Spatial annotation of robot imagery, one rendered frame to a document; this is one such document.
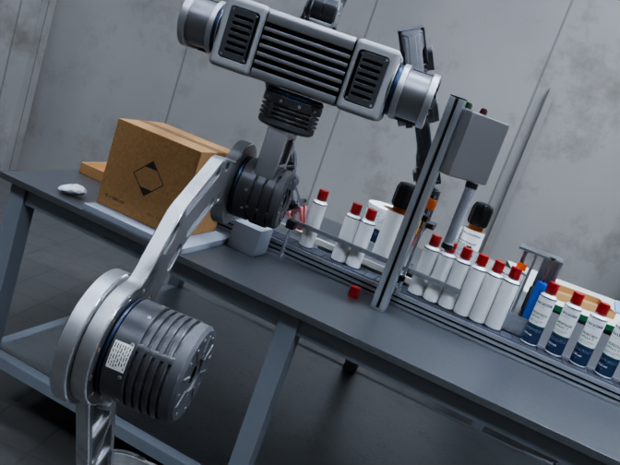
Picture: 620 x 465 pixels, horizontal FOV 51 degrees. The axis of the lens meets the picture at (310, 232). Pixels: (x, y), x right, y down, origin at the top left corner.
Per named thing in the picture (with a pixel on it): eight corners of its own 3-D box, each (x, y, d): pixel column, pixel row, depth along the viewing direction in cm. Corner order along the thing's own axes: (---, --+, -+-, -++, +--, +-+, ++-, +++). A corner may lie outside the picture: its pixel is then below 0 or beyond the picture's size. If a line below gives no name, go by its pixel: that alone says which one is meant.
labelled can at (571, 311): (560, 355, 200) (588, 294, 196) (560, 360, 195) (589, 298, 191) (543, 348, 202) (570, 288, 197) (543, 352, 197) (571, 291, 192)
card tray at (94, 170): (184, 198, 252) (187, 188, 251) (146, 202, 228) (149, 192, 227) (123, 171, 261) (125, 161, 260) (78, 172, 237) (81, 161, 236)
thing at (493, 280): (484, 322, 207) (509, 263, 202) (482, 326, 202) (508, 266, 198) (469, 315, 208) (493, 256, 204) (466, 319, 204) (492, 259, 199)
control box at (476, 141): (485, 185, 196) (510, 125, 192) (447, 175, 186) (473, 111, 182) (461, 175, 204) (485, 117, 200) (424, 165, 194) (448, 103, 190)
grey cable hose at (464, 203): (452, 250, 198) (479, 184, 193) (451, 251, 194) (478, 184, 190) (441, 245, 199) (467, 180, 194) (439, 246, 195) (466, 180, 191)
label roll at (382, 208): (372, 245, 260) (385, 211, 257) (349, 228, 277) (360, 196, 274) (411, 254, 270) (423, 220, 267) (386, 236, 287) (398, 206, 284)
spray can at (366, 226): (361, 268, 220) (382, 211, 216) (356, 270, 215) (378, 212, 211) (347, 262, 222) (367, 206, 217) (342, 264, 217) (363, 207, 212)
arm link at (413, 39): (391, 19, 190) (426, 14, 188) (398, 61, 199) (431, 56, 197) (395, 106, 158) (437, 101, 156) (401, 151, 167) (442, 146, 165)
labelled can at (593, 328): (585, 365, 198) (614, 304, 194) (585, 371, 193) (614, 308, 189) (567, 358, 200) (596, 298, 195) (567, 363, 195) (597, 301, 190)
